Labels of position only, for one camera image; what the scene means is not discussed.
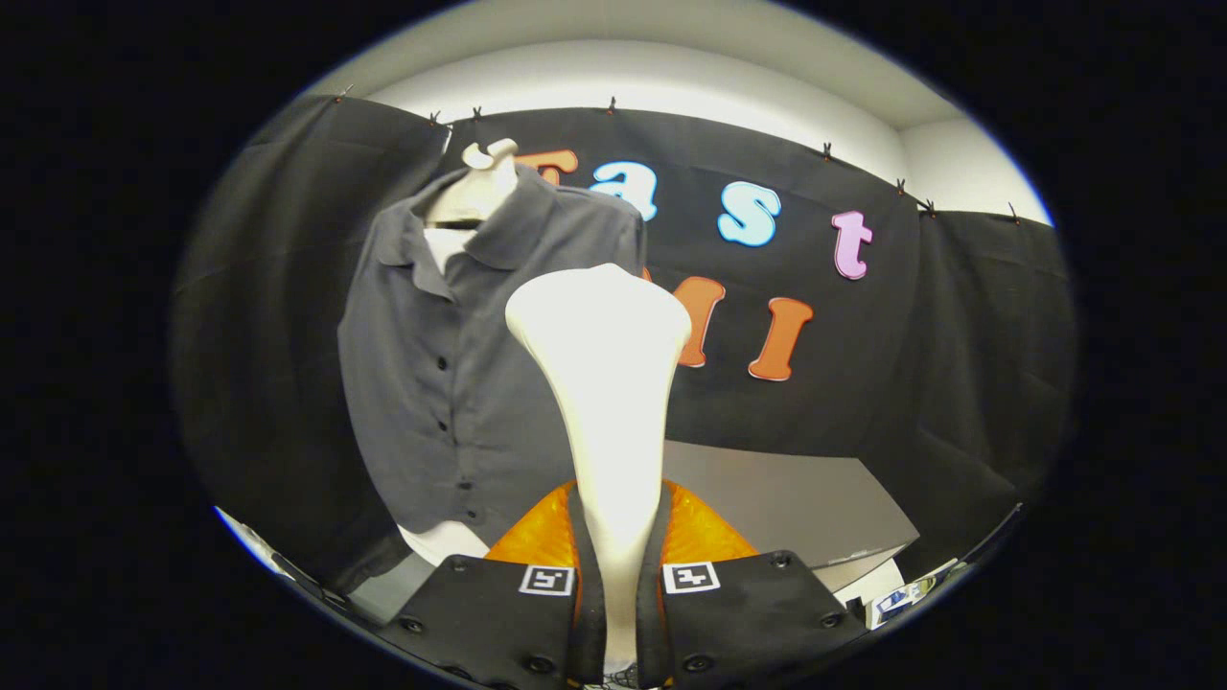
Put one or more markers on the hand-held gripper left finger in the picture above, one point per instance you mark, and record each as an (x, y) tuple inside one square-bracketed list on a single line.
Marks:
[(587, 594)]

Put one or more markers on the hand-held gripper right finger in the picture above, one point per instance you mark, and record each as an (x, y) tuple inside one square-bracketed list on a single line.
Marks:
[(652, 604)]

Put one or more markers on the white garment steamer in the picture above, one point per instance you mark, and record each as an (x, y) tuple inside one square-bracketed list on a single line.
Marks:
[(604, 364)]

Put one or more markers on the grey button-up shirt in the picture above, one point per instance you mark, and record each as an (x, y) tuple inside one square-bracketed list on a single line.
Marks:
[(431, 383)]

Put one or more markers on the cream clothes hanger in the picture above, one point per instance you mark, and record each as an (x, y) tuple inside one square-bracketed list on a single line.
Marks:
[(474, 196)]

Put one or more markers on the grey cabinet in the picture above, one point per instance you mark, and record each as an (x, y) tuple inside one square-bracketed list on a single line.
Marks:
[(786, 498)]

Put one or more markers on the white tray of small items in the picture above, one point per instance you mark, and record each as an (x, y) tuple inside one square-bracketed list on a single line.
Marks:
[(896, 602)]

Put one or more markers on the black backdrop cloth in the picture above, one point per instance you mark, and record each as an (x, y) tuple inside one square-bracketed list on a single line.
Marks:
[(959, 335)]

